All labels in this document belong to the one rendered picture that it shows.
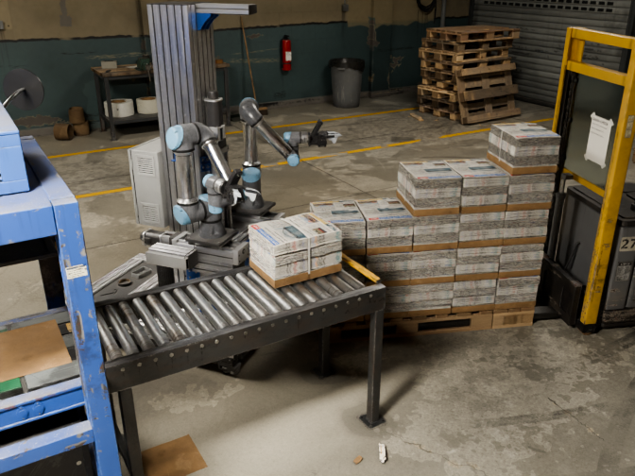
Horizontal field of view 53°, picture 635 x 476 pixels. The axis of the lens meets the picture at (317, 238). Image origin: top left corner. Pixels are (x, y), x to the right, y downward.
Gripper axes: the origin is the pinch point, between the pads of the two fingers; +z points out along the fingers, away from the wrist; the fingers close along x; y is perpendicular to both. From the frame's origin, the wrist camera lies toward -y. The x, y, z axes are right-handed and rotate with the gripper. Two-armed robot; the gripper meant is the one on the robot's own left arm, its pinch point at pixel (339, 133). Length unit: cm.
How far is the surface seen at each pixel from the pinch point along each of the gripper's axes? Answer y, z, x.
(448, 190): 18, 61, 45
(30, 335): 22, -144, 162
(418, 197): 22, 43, 47
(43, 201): -58, -113, 196
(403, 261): 62, 36, 54
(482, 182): 15, 81, 43
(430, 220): 37, 51, 48
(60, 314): 25, -137, 144
